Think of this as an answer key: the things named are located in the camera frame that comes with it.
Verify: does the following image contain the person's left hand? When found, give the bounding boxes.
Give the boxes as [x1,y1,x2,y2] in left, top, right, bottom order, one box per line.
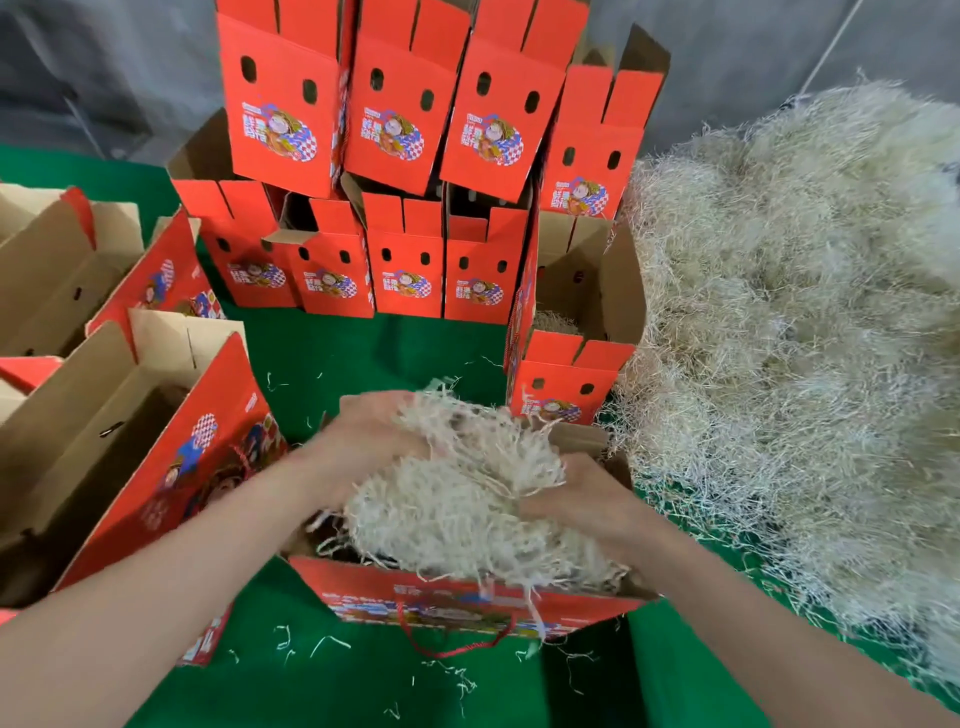
[300,390,440,491]

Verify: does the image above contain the person's right hand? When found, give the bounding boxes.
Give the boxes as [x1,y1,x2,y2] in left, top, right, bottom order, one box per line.
[514,450,665,560]

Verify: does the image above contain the red cardboard box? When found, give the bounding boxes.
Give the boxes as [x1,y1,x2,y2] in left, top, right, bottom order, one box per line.
[438,0,593,206]
[343,0,477,198]
[262,187,378,321]
[214,0,359,201]
[442,187,536,327]
[504,210,650,428]
[285,420,662,662]
[166,108,303,312]
[538,22,672,224]
[360,187,449,321]

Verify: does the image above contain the group of red boxes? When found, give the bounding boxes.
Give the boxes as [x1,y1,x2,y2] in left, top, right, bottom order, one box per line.
[0,183,288,668]

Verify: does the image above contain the pile of wood wool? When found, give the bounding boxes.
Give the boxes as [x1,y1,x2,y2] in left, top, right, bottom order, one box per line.
[607,78,960,684]

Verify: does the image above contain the person's right forearm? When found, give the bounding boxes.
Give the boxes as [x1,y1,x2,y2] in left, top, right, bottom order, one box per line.
[622,517,954,728]

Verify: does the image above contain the person's left forearm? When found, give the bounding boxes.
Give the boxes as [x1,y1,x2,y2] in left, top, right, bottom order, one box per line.
[0,450,339,728]

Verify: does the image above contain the white pole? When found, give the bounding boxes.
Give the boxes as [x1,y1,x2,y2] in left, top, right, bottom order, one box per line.
[801,0,869,96]

